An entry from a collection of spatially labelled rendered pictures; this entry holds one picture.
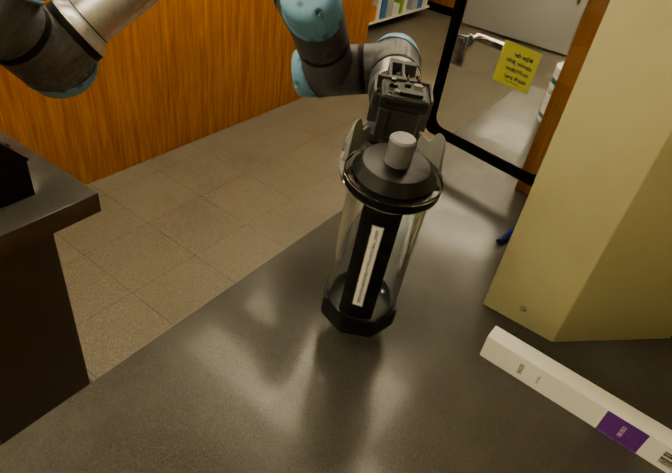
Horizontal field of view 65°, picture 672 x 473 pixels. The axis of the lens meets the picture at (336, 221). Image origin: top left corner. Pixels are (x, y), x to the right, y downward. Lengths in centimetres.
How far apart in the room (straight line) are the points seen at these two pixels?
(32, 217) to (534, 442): 79
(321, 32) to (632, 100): 37
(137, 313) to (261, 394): 143
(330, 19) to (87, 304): 164
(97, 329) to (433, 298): 144
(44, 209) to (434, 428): 69
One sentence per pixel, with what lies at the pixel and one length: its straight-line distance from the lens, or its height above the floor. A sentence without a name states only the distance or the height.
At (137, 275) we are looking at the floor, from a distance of 221.
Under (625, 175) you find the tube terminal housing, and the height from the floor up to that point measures 122.
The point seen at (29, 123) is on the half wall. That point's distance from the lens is 250.
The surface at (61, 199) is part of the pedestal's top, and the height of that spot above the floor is 94.
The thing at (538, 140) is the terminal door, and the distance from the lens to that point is 105.
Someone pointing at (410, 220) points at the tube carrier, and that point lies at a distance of 56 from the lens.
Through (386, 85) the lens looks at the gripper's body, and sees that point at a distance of 65.
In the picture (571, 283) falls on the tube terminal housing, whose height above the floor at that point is 105.
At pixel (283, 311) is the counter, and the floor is 94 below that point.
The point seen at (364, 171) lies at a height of 122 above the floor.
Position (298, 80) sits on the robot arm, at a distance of 82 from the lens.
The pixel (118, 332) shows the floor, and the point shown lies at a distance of 202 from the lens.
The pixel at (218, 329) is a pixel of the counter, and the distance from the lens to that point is 73.
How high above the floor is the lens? 149
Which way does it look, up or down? 36 degrees down
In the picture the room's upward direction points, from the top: 9 degrees clockwise
